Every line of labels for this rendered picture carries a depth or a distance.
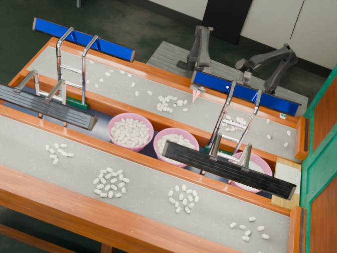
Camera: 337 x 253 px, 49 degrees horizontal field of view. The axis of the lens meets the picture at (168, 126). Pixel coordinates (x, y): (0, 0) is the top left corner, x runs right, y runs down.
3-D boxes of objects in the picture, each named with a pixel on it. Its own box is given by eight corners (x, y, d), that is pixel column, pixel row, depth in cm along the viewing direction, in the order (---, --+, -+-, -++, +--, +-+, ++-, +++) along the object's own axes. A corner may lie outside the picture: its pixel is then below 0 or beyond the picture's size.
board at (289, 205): (276, 157, 222) (277, 156, 221) (300, 166, 221) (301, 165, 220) (271, 203, 200) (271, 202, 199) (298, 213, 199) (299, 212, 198)
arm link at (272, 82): (266, 93, 261) (291, 56, 239) (261, 86, 264) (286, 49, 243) (273, 93, 263) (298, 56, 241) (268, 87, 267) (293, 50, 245)
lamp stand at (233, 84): (210, 129, 240) (230, 78, 207) (239, 140, 239) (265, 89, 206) (203, 151, 228) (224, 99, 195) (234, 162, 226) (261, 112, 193)
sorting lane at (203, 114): (47, 47, 258) (47, 45, 257) (300, 133, 246) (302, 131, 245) (24, 73, 238) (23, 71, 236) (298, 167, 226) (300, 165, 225)
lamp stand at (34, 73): (39, 123, 220) (32, 64, 187) (70, 134, 218) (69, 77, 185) (21, 146, 207) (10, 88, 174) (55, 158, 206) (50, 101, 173)
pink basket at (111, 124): (117, 117, 233) (118, 107, 226) (157, 131, 232) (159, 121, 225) (99, 148, 215) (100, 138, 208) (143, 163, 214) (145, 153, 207)
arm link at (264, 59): (255, 65, 232) (300, 49, 234) (248, 55, 237) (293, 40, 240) (254, 78, 242) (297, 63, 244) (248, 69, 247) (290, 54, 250)
